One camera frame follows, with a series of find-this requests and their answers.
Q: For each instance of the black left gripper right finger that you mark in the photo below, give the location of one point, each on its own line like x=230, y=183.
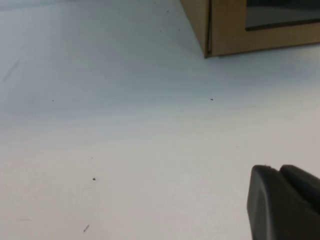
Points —
x=303, y=185

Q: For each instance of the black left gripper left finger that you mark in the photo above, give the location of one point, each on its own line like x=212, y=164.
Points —
x=262, y=207

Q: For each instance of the cardboard drawer with window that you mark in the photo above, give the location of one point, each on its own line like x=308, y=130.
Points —
x=275, y=41

